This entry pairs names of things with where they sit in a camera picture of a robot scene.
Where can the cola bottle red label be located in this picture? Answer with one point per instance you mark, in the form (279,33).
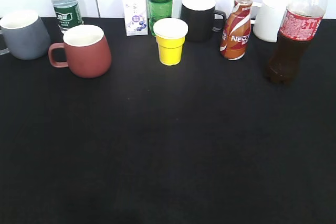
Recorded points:
(297,30)

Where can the brown nescafe coffee bottle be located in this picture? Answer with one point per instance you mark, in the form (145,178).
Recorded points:
(236,31)

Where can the white ceramic mug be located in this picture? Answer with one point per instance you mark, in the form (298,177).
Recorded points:
(268,19)

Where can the grey ceramic mug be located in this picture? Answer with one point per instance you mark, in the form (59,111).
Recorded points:
(25,35)

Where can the red ceramic mug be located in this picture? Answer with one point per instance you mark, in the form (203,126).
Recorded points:
(87,51)

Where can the clear water bottle green label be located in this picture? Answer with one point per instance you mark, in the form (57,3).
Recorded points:
(67,13)

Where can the white milk carton blueberry print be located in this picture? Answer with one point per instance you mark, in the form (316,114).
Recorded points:
(135,17)

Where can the black ceramic mug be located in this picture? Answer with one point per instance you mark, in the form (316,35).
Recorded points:
(200,16)

